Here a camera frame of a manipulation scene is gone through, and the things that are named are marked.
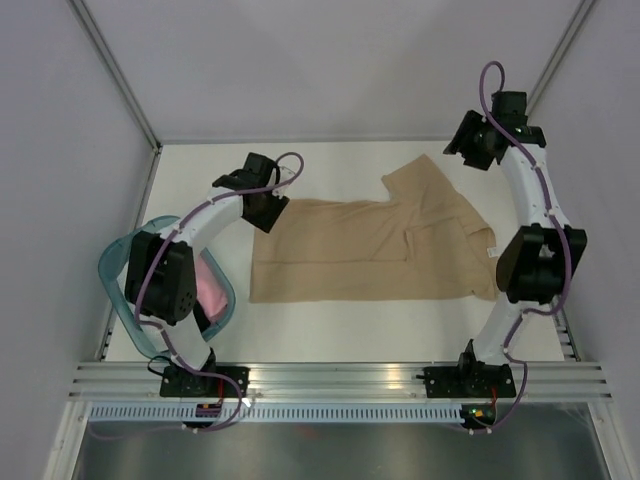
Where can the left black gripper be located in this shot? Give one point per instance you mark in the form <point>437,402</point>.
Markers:
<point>278,205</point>

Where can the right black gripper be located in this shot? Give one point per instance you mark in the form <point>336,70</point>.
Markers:
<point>470,123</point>

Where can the beige t shirt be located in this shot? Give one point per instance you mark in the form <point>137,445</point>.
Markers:
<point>427,242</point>

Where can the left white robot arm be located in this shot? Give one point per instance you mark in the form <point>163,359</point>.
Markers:
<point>219,209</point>

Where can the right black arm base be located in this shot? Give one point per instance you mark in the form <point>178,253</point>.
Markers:
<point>469,378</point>

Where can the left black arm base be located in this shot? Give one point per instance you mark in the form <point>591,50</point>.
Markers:
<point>179,383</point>

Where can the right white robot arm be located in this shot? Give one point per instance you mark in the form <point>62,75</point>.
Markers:
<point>534,271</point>

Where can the pink rolled t shirt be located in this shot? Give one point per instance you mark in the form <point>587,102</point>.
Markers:
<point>211,296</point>

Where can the teal plastic basket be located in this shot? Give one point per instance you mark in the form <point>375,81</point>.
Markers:
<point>152,288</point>

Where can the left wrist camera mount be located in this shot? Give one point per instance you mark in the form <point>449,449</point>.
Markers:
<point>281,180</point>

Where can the aluminium front rail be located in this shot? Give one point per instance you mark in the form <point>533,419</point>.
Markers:
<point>547,382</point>

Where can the white slotted cable duct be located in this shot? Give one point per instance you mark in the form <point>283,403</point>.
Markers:
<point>278,413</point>

